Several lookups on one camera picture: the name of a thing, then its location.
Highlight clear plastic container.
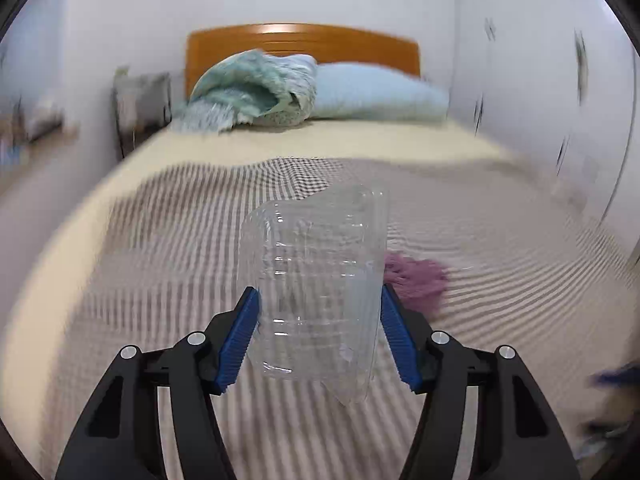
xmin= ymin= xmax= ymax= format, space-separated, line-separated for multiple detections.
xmin=241 ymin=184 xmax=391 ymax=406

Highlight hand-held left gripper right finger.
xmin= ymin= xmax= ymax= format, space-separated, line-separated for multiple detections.
xmin=381 ymin=284 xmax=581 ymax=480

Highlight purple crumpled wrapper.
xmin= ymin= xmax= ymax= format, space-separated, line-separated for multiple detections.
xmin=382 ymin=252 xmax=451 ymax=318

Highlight green floral quilt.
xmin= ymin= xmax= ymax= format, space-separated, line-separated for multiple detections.
xmin=172 ymin=50 xmax=318 ymax=133

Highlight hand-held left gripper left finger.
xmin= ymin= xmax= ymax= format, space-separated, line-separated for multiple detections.
xmin=55 ymin=286 xmax=262 ymax=480

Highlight hanging grey cloth item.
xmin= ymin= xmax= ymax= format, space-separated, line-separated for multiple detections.
xmin=572 ymin=30 xmax=591 ymax=106

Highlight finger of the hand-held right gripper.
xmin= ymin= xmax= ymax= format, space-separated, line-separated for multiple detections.
xmin=590 ymin=362 xmax=640 ymax=388

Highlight light blue pillow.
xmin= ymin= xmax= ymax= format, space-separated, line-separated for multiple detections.
xmin=312 ymin=62 xmax=451 ymax=122

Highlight pile of boxes and bags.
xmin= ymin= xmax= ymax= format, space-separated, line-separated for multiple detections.
xmin=0 ymin=95 xmax=81 ymax=166

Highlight white built-in wardrobe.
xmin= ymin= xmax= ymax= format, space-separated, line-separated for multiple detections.
xmin=452 ymin=0 xmax=640 ymax=221

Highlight black metal bedside rack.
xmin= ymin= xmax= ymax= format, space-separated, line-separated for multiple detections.
xmin=112 ymin=67 xmax=173 ymax=161

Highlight brown checkered blanket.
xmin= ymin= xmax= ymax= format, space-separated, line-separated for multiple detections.
xmin=37 ymin=157 xmax=640 ymax=480

